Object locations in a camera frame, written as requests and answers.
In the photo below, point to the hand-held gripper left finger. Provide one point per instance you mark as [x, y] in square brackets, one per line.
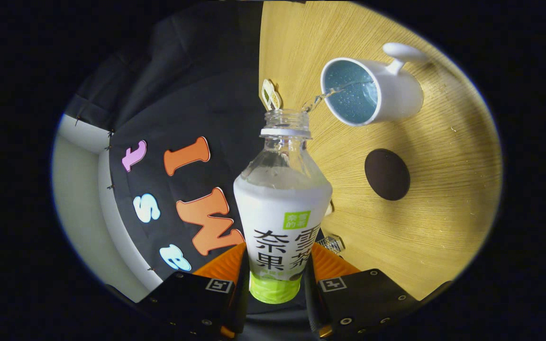
[242, 308]

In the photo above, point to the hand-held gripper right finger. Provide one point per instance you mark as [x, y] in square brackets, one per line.
[312, 303]

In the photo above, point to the dark round coaster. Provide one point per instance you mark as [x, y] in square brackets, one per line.
[386, 174]

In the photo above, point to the white cup blue inside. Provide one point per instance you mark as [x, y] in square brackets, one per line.
[398, 94]

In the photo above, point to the clear juice bottle white label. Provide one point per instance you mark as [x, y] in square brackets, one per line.
[280, 203]

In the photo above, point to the white divided dish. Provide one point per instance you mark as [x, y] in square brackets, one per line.
[271, 94]

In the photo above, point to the black backdrop cloth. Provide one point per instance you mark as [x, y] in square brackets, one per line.
[197, 94]

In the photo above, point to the wooden table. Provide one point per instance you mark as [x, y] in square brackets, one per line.
[434, 227]

